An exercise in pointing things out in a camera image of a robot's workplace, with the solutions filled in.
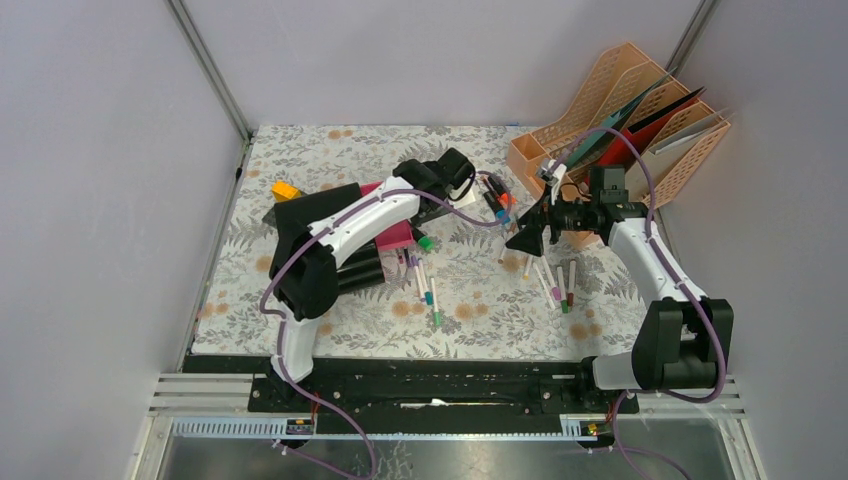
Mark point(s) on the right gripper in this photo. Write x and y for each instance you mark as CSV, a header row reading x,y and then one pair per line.
x,y
529,239

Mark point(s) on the blue cap marker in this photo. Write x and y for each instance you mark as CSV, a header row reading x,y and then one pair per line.
x,y
497,207

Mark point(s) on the orange cap marker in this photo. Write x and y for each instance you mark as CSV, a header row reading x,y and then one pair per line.
x,y
503,195

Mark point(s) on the teal folder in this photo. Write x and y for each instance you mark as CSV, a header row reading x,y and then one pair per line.
x,y
628,93

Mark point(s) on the green highlighter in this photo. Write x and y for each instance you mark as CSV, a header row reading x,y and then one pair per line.
x,y
424,241

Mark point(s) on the red notebook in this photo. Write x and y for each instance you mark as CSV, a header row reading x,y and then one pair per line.
x,y
641,133

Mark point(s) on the pink drawer tray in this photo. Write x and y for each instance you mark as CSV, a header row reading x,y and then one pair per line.
x,y
397,236

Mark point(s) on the peach file organizer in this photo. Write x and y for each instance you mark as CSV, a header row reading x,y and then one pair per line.
x,y
528,151

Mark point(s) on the beige notebook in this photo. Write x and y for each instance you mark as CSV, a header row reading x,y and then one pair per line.
x,y
662,156

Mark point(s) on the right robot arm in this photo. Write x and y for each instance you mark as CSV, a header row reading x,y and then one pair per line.
x,y
683,341

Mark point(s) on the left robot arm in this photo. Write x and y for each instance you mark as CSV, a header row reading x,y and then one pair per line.
x,y
304,280

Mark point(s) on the yellow tip white pen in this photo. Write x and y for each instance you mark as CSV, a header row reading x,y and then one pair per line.
x,y
527,268

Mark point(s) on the dark red tip pen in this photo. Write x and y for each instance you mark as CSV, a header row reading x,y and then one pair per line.
x,y
571,283

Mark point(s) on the green tip pen right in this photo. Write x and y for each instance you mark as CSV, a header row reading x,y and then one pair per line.
x,y
561,284

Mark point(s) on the floral table mat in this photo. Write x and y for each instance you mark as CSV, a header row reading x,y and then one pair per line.
x,y
488,310

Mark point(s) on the teal tip white pen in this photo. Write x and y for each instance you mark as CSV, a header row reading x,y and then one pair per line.
x,y
426,295

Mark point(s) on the green tip white pen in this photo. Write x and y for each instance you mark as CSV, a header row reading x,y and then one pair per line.
x,y
437,315

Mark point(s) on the yellow block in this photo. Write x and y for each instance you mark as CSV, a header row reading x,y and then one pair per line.
x,y
284,192

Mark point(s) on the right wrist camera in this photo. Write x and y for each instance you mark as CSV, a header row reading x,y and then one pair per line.
x,y
551,172

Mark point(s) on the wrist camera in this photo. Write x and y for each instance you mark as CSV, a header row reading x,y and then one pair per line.
x,y
551,172
468,199

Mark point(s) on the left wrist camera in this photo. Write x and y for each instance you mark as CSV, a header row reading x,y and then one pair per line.
x,y
468,199

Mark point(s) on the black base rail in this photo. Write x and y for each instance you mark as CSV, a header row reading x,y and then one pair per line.
x,y
422,396

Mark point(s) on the right aluminium frame post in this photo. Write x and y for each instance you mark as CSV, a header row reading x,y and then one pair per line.
x,y
692,33

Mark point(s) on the aluminium frame post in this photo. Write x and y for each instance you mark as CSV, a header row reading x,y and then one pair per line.
x,y
692,33
184,20

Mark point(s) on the left aluminium frame post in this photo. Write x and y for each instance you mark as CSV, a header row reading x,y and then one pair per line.
x,y
184,20

